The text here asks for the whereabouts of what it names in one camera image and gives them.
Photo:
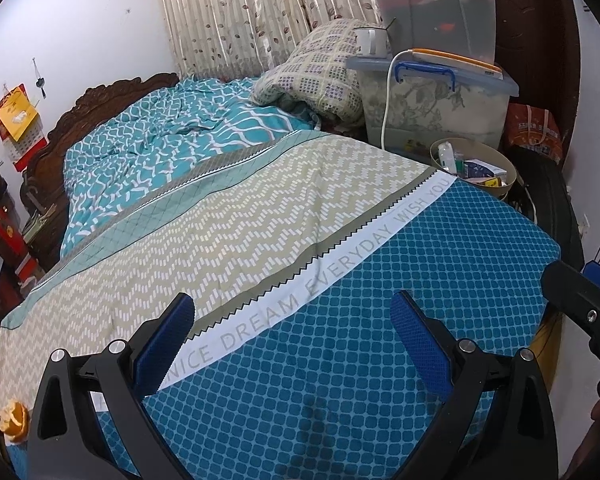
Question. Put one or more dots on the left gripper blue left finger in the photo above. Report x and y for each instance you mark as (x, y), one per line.
(157, 342)

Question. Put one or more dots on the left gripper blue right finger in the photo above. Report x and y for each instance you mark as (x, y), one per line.
(426, 343)

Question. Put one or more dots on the blue carton box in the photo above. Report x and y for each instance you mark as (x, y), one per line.
(477, 169)

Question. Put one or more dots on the white tissue pack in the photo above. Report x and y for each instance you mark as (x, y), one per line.
(447, 158)

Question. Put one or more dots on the beige round trash bin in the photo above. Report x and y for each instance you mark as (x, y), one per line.
(469, 149)

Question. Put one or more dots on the patterned bed sheet cover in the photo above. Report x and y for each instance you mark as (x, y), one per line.
(291, 251)

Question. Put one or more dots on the orange red shopping bag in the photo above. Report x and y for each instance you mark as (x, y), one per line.
(534, 129)

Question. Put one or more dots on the orange peel at bed edge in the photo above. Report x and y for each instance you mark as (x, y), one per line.
(15, 421)

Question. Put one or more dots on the red gift box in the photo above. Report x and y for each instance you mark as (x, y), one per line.
(16, 254)

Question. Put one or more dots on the teal white patterned quilt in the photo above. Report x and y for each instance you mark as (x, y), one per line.
(160, 138)

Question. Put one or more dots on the grey patterned folded blanket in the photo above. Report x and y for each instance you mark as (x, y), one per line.
(316, 74)

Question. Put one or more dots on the large clear bin teal lid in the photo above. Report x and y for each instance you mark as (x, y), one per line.
(463, 27)

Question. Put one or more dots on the white mug red star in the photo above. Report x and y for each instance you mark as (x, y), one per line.
(372, 42)

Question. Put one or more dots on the beige leaf pattern curtain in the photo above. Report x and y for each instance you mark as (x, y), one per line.
(231, 39)

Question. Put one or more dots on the clear bin blue handle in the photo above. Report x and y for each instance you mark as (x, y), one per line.
(409, 105)

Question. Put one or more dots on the red yellow wall calendar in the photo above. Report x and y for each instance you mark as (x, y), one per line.
(21, 128)

